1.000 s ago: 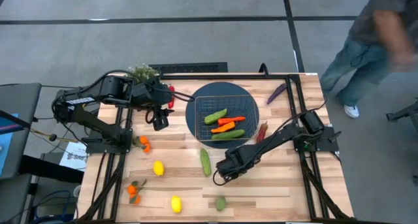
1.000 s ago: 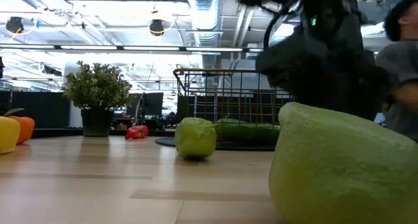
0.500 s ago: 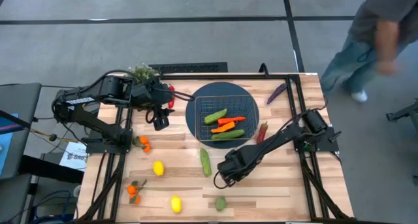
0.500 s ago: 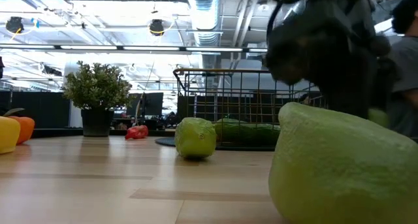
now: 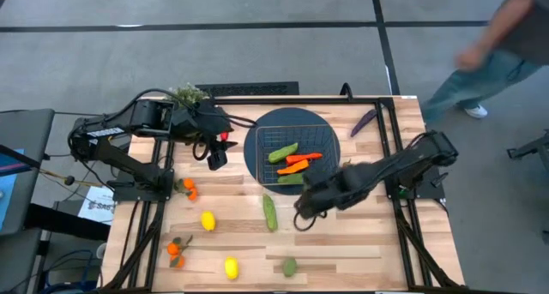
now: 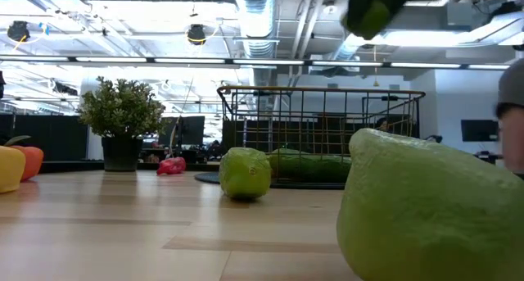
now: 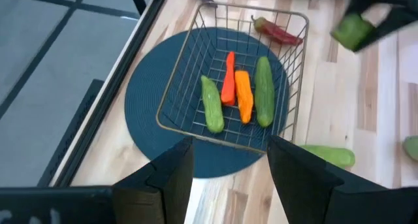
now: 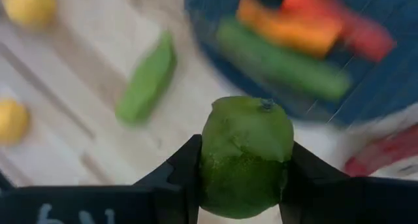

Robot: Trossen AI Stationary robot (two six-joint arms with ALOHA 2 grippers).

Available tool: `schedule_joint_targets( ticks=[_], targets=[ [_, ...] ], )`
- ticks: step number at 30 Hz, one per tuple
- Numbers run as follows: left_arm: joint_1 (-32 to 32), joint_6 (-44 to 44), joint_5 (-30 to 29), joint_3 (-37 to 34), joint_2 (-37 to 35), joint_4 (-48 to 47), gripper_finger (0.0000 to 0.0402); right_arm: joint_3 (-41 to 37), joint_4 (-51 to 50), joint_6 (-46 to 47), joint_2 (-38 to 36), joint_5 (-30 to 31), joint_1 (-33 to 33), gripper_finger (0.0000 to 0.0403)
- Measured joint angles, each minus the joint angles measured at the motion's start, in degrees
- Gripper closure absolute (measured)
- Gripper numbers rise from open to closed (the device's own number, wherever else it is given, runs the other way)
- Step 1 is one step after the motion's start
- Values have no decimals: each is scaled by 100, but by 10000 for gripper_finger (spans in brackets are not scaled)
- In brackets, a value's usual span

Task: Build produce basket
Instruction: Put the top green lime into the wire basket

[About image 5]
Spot white printed paper sheet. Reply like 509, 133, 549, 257
77, 185, 116, 225

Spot potted artificial plant black pot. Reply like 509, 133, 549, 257
169, 82, 211, 109

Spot tangerine pair with green leaves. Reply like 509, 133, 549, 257
166, 234, 195, 269
173, 177, 200, 202

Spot green cucumber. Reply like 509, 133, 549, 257
276, 172, 305, 186
268, 141, 299, 165
262, 193, 279, 233

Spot black stand base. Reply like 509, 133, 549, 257
507, 129, 549, 169

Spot grey side table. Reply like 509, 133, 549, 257
0, 108, 56, 237

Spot wire basket with brass rim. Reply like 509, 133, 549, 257
255, 123, 340, 187

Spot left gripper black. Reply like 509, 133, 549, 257
171, 99, 239, 152

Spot black perforated floor panel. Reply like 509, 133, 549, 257
195, 81, 300, 97

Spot person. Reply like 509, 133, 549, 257
422, 0, 549, 123

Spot yellow lemon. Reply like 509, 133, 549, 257
224, 255, 240, 281
200, 210, 217, 232

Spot purple eggplant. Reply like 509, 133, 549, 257
350, 108, 379, 138

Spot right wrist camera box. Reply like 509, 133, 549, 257
294, 195, 325, 220

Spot round dark blue woven mat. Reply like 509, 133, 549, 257
243, 106, 341, 196

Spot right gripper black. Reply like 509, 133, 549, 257
299, 160, 378, 210

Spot green guava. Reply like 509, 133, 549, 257
281, 256, 299, 279

